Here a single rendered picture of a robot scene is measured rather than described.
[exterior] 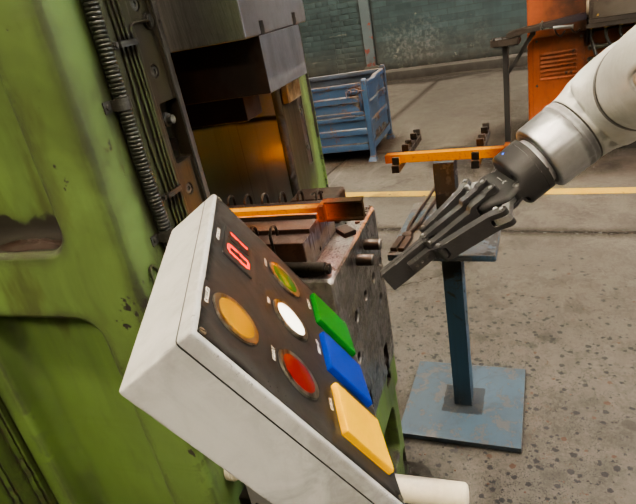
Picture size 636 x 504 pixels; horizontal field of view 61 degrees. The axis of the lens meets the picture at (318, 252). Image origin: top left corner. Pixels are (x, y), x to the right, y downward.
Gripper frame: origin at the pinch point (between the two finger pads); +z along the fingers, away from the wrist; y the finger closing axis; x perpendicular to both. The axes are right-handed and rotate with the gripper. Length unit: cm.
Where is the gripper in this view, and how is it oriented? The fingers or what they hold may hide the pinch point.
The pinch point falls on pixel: (407, 264)
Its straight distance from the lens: 71.8
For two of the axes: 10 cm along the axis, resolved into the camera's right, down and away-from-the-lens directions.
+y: -1.2, -4.0, 9.1
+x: -6.4, -6.6, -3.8
